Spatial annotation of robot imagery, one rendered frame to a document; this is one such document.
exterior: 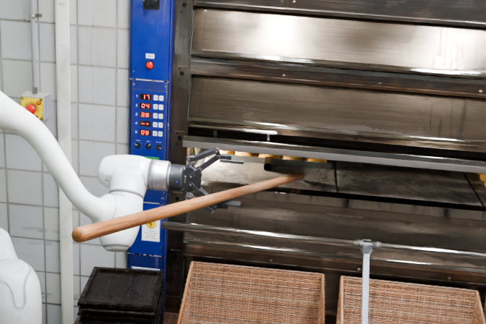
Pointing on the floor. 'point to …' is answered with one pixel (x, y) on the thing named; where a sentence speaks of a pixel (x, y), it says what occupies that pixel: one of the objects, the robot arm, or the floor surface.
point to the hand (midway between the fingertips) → (238, 182)
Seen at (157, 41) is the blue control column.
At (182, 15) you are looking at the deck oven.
